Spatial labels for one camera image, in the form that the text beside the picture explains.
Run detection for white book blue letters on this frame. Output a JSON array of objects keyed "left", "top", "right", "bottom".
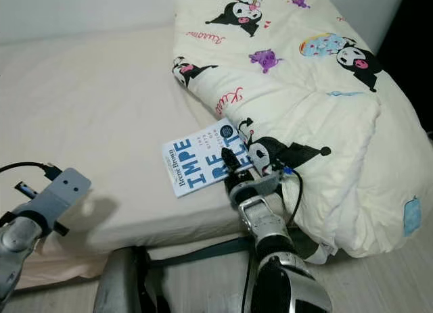
[{"left": 161, "top": 118, "right": 252, "bottom": 199}]

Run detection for pink under sheet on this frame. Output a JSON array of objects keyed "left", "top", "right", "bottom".
[{"left": 14, "top": 247, "right": 110, "bottom": 291}]

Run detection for cream cartoon print quilt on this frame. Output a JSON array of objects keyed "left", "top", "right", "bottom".
[{"left": 171, "top": 0, "right": 433, "bottom": 260}]

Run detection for cream bed mattress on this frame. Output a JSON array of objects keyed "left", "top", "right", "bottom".
[{"left": 0, "top": 24, "right": 433, "bottom": 258}]

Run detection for dark robot leg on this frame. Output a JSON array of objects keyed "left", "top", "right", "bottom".
[{"left": 93, "top": 247, "right": 151, "bottom": 313}]

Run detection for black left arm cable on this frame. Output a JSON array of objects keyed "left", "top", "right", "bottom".
[{"left": 0, "top": 162, "right": 66, "bottom": 183}]

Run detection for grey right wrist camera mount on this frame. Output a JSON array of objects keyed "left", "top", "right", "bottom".
[{"left": 233, "top": 170, "right": 290, "bottom": 206}]

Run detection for dark bed frame rail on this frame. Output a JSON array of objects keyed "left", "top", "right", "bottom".
[{"left": 149, "top": 237, "right": 254, "bottom": 270}]

